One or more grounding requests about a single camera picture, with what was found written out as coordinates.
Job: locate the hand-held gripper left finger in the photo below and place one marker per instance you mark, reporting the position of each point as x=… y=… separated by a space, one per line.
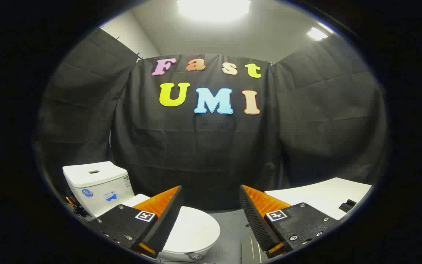
x=167 y=220

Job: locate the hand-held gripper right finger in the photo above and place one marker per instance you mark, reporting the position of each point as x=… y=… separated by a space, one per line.
x=256 y=223

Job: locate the white toilet lid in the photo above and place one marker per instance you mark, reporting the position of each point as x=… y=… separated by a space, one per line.
x=194 y=229

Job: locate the white ceramic toilet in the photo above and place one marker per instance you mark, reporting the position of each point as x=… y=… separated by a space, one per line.
x=97 y=183

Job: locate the white drawer cabinet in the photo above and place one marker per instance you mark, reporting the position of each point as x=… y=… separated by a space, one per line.
x=321 y=198

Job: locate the black backdrop cloth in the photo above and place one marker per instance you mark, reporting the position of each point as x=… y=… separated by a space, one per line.
x=196 y=146

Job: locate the small black block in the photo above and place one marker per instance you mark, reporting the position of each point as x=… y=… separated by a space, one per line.
x=347 y=206

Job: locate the small ceiling light panel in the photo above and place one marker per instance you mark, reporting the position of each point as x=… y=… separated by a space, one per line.
x=317 y=33

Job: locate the large ceiling light panel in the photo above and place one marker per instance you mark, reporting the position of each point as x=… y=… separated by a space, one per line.
x=214 y=8

